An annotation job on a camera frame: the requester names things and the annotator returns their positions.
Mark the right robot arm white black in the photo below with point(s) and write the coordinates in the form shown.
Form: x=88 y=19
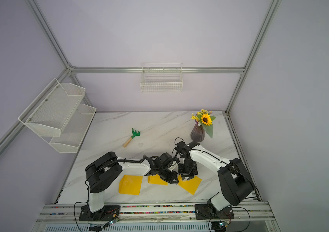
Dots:
x=234 y=179

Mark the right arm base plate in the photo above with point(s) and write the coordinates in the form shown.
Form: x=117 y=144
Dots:
x=205 y=211

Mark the green toy rake wooden handle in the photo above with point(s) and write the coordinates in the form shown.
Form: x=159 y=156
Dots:
x=135 y=133

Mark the upper white mesh shelf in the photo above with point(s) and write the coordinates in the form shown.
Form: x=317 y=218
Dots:
x=56 y=93

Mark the sunflower bouquet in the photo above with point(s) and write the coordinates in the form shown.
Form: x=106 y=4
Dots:
x=206 y=119

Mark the lower white mesh shelf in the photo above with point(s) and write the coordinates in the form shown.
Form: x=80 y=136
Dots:
x=75 y=127

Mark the dark purple vase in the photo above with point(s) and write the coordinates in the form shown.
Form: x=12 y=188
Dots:
x=198 y=133

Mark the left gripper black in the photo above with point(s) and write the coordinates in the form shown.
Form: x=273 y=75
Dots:
x=173 y=175

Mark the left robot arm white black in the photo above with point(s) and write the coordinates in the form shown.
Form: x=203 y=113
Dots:
x=105 y=170

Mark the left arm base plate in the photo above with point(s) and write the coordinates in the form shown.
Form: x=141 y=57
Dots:
x=107 y=213

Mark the white mesh shelf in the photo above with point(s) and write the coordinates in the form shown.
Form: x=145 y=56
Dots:
x=75 y=127
x=56 y=93

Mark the yellow envelope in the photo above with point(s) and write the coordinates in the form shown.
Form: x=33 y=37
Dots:
x=156 y=180
x=130 y=185
x=191 y=185

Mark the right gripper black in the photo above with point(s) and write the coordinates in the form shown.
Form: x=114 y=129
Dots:
x=185 y=173

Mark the white wire wall basket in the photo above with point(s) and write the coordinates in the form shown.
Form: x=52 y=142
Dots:
x=161 y=77

